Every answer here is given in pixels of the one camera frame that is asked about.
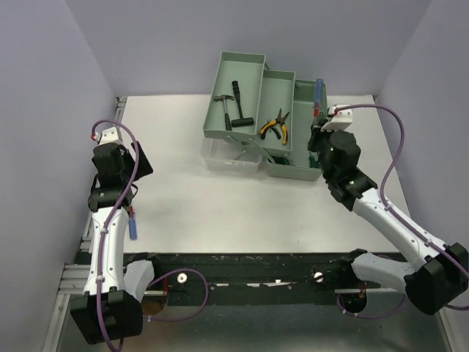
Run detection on yellow handled pliers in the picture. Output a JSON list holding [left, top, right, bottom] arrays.
[[259, 109, 290, 145]]

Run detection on blue handled screwdriver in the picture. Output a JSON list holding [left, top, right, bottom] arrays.
[[128, 206, 138, 241]]

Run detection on red handled thin screwdriver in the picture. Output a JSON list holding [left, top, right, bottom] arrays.
[[314, 78, 324, 117]]

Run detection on black T-handle wrench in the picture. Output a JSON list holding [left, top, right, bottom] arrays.
[[232, 81, 254, 128]]

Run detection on green plastic tool box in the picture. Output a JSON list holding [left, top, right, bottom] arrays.
[[202, 51, 328, 181]]

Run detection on green handled hammer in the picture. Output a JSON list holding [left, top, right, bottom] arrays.
[[213, 95, 235, 131]]

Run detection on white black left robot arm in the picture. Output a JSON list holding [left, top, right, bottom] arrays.
[[70, 141, 163, 345]]

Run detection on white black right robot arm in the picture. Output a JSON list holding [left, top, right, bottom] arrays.
[[308, 125, 468, 315]]

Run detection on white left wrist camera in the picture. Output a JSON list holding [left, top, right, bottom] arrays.
[[95, 127, 122, 145]]

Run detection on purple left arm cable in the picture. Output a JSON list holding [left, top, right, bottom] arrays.
[[89, 120, 210, 350]]

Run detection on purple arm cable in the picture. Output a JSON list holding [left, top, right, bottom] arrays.
[[89, 120, 210, 350], [331, 103, 469, 319]]

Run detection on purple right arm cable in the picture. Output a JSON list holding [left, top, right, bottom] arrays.
[[331, 103, 469, 319]]

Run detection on aluminium extrusion frame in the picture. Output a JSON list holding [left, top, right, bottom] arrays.
[[58, 96, 128, 295]]

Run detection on black mounting base rail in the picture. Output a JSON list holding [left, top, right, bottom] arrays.
[[124, 252, 362, 307]]

